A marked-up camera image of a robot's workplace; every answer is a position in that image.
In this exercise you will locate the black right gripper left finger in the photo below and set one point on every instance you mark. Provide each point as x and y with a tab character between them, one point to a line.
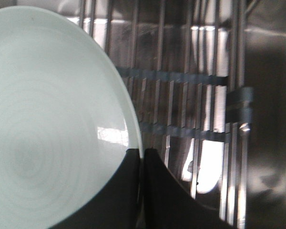
116	206

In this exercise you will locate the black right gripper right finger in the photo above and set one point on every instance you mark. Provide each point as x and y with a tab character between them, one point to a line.
166	203

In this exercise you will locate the light green round plate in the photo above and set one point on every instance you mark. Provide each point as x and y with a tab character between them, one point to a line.
66	118

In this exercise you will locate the grey sink drying rack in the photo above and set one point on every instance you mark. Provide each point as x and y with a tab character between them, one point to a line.
183	65

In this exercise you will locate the stainless steel sink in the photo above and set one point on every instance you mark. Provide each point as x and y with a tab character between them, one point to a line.
265	74

